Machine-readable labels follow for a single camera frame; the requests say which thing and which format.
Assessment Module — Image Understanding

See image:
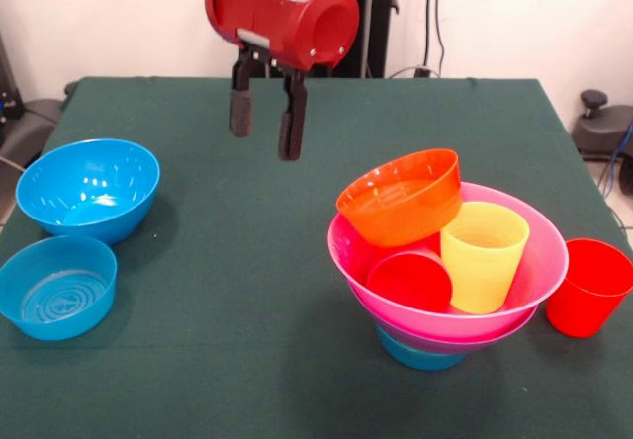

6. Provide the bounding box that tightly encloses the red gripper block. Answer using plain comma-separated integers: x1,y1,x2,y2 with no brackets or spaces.
204,0,361,162

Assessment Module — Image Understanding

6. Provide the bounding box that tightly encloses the orange bowl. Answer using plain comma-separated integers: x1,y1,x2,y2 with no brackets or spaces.
335,148,463,248

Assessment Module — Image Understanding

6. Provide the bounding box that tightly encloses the large blue bowl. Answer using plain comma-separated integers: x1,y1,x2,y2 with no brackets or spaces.
15,137,161,246

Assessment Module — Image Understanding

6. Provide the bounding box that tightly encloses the crimson cup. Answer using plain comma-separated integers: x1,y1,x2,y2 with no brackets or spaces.
366,248,454,314

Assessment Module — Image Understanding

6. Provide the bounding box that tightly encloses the yellow cup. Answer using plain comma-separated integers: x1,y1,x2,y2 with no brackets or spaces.
439,201,531,315

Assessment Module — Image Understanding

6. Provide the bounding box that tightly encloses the small blue bowl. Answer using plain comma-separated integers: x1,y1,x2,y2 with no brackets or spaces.
0,235,119,342
374,325,470,372

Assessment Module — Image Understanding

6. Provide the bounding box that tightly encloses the large pink bowl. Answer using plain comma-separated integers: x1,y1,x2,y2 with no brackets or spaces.
326,181,570,344

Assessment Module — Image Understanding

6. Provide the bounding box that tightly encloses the dark grey stand base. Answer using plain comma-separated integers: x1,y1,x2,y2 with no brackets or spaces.
0,97,63,173
572,89,633,161

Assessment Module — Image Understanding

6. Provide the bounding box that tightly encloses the dark green tablecloth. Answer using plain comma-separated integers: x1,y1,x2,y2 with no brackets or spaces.
0,75,633,439

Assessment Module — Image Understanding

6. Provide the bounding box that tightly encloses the red cup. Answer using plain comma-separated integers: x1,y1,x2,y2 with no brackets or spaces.
545,238,633,339

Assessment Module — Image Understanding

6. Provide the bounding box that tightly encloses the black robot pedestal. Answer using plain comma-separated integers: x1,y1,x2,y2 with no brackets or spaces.
235,0,401,79

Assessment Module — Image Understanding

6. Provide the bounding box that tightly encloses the black wall cable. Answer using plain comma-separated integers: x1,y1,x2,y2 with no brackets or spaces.
423,0,447,72

